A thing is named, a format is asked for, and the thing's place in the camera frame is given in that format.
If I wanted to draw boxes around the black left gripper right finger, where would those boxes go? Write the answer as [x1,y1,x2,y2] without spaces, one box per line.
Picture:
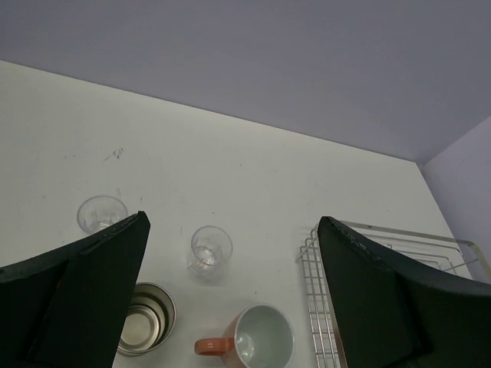
[317,216,490,367]

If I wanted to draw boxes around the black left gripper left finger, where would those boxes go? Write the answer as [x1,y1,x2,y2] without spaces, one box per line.
[1,211,150,367]

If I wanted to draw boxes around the steel cup brown band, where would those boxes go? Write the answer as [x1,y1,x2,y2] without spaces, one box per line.
[117,283,176,357]

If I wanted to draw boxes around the orange floral mug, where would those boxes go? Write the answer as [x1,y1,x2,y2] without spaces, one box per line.
[194,304,295,368]

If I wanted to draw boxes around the clear glass far left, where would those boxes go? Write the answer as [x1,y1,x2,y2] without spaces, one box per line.
[77,195,128,235]

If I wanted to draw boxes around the clear glass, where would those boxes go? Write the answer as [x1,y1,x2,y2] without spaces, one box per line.
[77,195,128,235]
[186,225,233,281]

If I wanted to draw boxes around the clear glass centre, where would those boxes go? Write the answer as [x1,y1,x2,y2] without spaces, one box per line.
[186,225,233,281]

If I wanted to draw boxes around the wire dish rack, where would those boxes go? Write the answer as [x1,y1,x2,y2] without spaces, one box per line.
[295,221,490,367]

